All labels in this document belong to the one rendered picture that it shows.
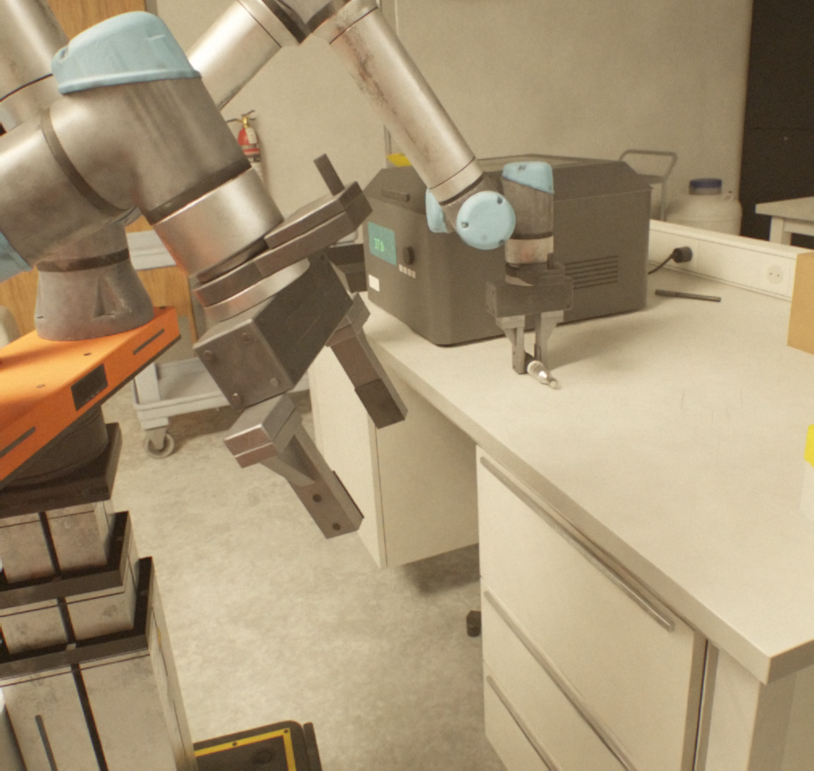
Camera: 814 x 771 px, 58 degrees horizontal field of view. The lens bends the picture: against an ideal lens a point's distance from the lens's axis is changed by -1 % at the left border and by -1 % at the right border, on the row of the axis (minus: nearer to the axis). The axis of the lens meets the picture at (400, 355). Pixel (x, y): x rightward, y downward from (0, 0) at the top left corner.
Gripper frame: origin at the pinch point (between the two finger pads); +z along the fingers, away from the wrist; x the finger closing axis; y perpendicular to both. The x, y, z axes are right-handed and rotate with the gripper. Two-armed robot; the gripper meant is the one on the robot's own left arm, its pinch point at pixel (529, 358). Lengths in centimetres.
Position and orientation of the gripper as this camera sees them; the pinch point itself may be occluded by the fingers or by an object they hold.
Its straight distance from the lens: 123.5
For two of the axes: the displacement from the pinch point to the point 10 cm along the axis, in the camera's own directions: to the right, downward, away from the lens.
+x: -9.8, 1.3, -1.8
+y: -2.1, -3.1, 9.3
